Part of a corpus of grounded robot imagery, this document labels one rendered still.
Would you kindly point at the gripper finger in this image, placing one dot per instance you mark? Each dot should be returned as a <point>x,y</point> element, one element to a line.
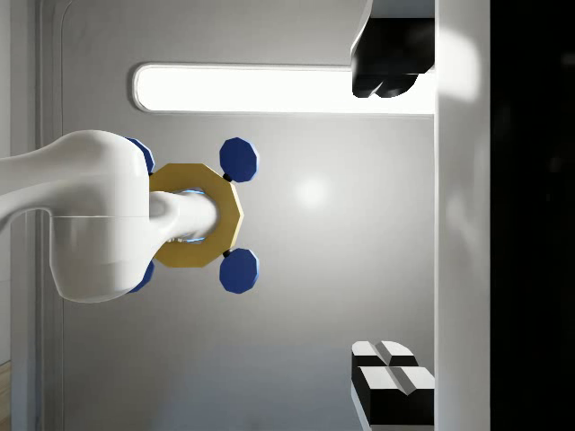
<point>391,49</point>
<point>395,404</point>

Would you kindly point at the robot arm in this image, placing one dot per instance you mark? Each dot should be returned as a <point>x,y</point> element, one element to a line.
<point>90,202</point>

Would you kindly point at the drone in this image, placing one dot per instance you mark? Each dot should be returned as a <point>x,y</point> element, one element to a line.
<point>230,211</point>

